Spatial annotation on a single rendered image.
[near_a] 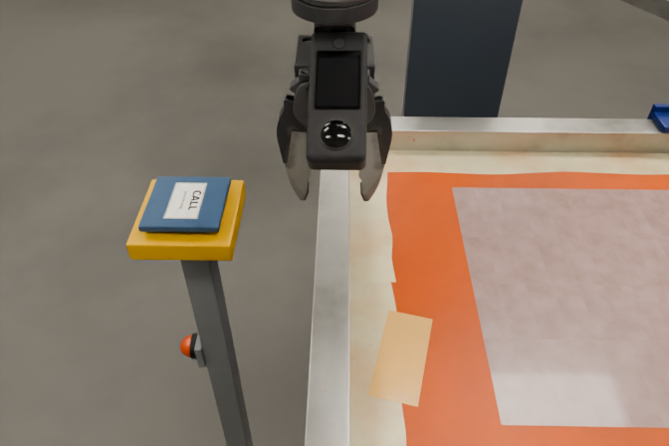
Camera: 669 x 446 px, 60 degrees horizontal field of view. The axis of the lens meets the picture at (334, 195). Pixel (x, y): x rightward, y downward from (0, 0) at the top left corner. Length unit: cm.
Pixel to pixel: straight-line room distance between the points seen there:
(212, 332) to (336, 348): 40
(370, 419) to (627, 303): 32
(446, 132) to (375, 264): 25
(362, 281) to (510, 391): 20
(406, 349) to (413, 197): 24
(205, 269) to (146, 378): 100
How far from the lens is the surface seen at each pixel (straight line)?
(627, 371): 67
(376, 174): 56
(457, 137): 86
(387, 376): 60
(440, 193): 80
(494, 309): 67
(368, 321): 64
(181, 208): 76
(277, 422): 166
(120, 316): 196
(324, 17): 47
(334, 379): 56
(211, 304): 89
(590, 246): 78
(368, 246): 71
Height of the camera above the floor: 147
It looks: 41 degrees down
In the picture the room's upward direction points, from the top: straight up
